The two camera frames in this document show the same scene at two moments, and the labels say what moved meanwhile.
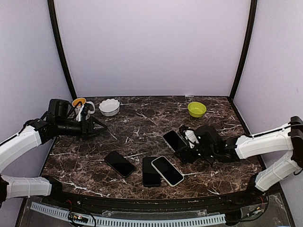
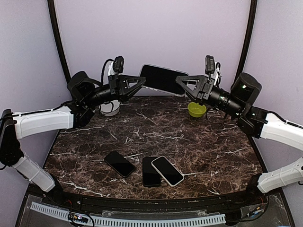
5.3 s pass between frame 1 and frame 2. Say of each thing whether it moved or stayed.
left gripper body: moved
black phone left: stayed
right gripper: moved
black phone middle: stayed
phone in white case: stayed
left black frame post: stayed
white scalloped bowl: stayed
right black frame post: stayed
